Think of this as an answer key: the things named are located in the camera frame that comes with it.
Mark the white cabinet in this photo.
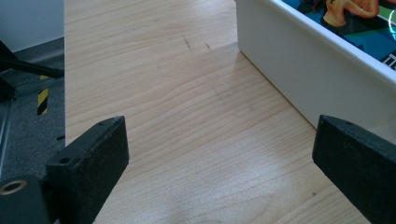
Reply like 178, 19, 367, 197
0, 0, 65, 54

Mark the yellow black tape marker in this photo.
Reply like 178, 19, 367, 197
36, 74, 50, 117

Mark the white plastic bin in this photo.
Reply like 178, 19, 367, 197
234, 0, 396, 146

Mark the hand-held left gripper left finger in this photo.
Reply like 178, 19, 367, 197
46, 115, 130, 224

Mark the black frame strut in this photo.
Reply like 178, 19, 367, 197
0, 39, 65, 103

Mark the blue chip packet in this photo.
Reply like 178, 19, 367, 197
281, 0, 396, 73

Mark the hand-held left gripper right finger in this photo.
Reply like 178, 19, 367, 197
312, 114, 396, 224

